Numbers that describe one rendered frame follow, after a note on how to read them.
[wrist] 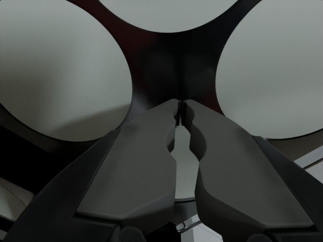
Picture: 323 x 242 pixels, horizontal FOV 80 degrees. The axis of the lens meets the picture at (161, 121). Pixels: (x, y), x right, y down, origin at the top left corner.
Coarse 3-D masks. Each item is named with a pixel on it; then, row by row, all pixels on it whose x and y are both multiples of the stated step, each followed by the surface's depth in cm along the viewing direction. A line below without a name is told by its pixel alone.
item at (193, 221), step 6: (318, 150) 15; (306, 156) 15; (312, 156) 15; (318, 156) 15; (300, 162) 15; (306, 162) 15; (312, 162) 15; (318, 162) 15; (306, 168) 15; (186, 222) 21; (192, 222) 20; (198, 222) 20; (174, 228) 22; (180, 228) 21; (186, 228) 21
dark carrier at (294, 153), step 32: (96, 0) 10; (256, 0) 10; (128, 32) 11; (192, 32) 11; (224, 32) 11; (128, 64) 12; (160, 64) 12; (192, 64) 12; (160, 96) 13; (192, 96) 13; (64, 160) 17
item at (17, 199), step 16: (0, 128) 19; (32, 144) 20; (48, 160) 21; (0, 192) 15; (16, 192) 16; (32, 192) 16; (0, 208) 14; (16, 208) 15; (0, 224) 15; (176, 240) 25; (192, 240) 26
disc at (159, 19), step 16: (112, 0) 10; (128, 0) 10; (144, 0) 10; (160, 0) 10; (176, 0) 10; (192, 0) 10; (208, 0) 10; (224, 0) 10; (128, 16) 11; (144, 16) 11; (160, 16) 10; (176, 16) 10; (192, 16) 10; (208, 16) 10; (160, 32) 11
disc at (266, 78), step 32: (288, 0) 10; (320, 0) 10; (256, 32) 11; (288, 32) 11; (320, 32) 11; (224, 64) 12; (256, 64) 12; (288, 64) 12; (320, 64) 11; (224, 96) 13; (256, 96) 13; (288, 96) 13; (320, 96) 12; (256, 128) 14; (288, 128) 14; (320, 128) 14
